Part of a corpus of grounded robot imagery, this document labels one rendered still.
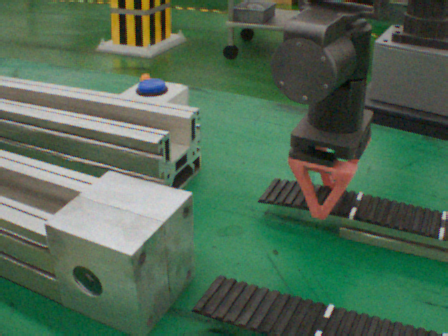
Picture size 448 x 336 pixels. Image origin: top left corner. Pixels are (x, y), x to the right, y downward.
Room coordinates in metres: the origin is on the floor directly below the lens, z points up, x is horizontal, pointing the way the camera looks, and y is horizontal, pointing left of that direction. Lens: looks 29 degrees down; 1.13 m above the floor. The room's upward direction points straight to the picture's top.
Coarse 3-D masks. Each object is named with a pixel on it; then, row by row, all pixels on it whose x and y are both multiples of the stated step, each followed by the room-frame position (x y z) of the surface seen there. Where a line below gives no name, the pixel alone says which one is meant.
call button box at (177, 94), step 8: (136, 88) 0.76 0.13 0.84; (168, 88) 0.75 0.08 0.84; (176, 88) 0.75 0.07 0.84; (184, 88) 0.75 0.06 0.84; (136, 96) 0.72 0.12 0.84; (144, 96) 0.72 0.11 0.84; (152, 96) 0.72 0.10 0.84; (160, 96) 0.72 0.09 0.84; (168, 96) 0.72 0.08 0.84; (176, 96) 0.73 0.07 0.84; (184, 96) 0.75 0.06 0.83; (184, 104) 0.75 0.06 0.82
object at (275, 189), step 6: (276, 180) 0.55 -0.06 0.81; (282, 180) 0.54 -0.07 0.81; (288, 180) 0.55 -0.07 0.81; (270, 186) 0.53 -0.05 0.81; (276, 186) 0.54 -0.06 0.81; (282, 186) 0.53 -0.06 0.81; (264, 192) 0.52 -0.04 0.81; (270, 192) 0.52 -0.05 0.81; (276, 192) 0.52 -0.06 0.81; (282, 192) 0.52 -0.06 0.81; (264, 198) 0.51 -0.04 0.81; (270, 198) 0.51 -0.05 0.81; (276, 198) 0.51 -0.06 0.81; (270, 204) 0.50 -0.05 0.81
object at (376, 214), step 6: (378, 198) 0.50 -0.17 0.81; (384, 198) 0.50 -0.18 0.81; (372, 204) 0.49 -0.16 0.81; (378, 204) 0.49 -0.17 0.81; (384, 204) 0.49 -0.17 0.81; (372, 210) 0.47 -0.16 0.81; (378, 210) 0.48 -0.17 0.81; (384, 210) 0.47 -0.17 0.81; (366, 216) 0.47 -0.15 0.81; (372, 216) 0.46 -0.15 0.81; (378, 216) 0.46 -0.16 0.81; (384, 216) 0.47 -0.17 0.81; (366, 222) 0.46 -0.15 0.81; (372, 222) 0.45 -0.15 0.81; (378, 222) 0.45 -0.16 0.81
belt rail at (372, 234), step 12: (348, 228) 0.48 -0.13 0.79; (360, 228) 0.47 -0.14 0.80; (372, 228) 0.46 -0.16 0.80; (384, 228) 0.45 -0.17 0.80; (360, 240) 0.46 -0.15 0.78; (372, 240) 0.46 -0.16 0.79; (384, 240) 0.45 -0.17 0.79; (396, 240) 0.45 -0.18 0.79; (408, 240) 0.45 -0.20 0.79; (420, 240) 0.44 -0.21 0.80; (432, 240) 0.43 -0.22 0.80; (408, 252) 0.44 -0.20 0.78; (420, 252) 0.43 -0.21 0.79; (432, 252) 0.43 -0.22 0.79; (444, 252) 0.42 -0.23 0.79
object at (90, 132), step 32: (0, 96) 0.74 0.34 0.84; (32, 96) 0.71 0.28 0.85; (64, 96) 0.68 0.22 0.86; (96, 96) 0.66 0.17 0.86; (128, 96) 0.66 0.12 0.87; (0, 128) 0.64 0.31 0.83; (32, 128) 0.62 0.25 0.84; (64, 128) 0.59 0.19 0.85; (96, 128) 0.57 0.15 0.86; (128, 128) 0.56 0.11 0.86; (160, 128) 0.61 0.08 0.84; (192, 128) 0.61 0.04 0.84; (64, 160) 0.59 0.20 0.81; (96, 160) 0.57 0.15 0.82; (128, 160) 0.55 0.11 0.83; (160, 160) 0.53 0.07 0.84; (192, 160) 0.60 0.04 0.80
